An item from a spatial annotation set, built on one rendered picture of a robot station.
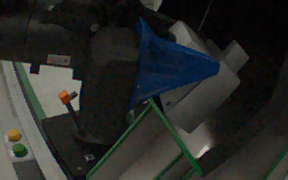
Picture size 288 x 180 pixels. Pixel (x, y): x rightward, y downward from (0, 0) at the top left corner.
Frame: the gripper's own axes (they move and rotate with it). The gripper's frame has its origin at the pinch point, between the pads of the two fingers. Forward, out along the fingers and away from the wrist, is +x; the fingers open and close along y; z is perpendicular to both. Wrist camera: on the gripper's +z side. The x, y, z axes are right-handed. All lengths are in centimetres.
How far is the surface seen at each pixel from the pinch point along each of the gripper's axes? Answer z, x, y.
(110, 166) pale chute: -27.8, 2.1, 19.4
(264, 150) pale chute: -12.0, 16.8, 3.4
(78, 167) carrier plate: -36.8, -1.7, 28.3
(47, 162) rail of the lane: -41, -8, 32
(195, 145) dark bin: -8.7, 4.7, -0.2
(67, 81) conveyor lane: -48, -2, 78
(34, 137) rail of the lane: -43, -11, 43
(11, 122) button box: -45, -19, 49
